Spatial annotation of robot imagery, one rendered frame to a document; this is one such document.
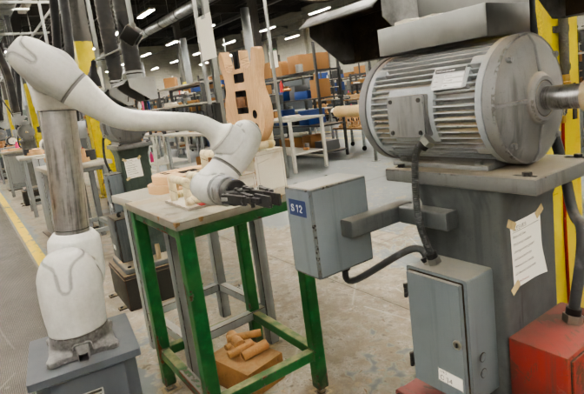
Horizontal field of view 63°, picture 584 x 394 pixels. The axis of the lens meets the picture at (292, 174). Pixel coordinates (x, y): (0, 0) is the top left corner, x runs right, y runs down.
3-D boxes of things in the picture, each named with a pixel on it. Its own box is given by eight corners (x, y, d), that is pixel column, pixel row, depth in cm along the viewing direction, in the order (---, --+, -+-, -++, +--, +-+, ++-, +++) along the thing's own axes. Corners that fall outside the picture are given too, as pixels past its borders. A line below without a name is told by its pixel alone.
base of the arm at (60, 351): (46, 377, 120) (42, 357, 119) (46, 342, 139) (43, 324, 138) (122, 352, 128) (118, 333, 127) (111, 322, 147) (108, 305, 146)
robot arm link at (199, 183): (197, 194, 136) (222, 156, 140) (177, 189, 149) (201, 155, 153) (224, 214, 142) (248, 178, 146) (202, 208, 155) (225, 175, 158)
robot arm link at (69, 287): (42, 347, 124) (23, 267, 121) (52, 319, 141) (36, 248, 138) (107, 330, 129) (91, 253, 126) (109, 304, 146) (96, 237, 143)
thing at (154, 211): (328, 355, 210) (308, 188, 197) (209, 418, 178) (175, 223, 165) (256, 312, 261) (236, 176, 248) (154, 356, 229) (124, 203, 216)
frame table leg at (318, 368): (329, 391, 213) (305, 195, 198) (320, 397, 210) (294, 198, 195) (322, 386, 217) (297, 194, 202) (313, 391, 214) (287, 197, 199)
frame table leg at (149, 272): (178, 388, 230) (144, 208, 215) (167, 393, 227) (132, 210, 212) (174, 383, 235) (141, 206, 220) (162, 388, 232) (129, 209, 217)
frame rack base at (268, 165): (288, 186, 206) (283, 146, 203) (258, 194, 198) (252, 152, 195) (256, 181, 228) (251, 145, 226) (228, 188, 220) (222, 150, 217)
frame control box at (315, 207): (441, 290, 103) (431, 174, 99) (368, 328, 91) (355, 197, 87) (362, 265, 123) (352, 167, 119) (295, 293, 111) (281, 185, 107)
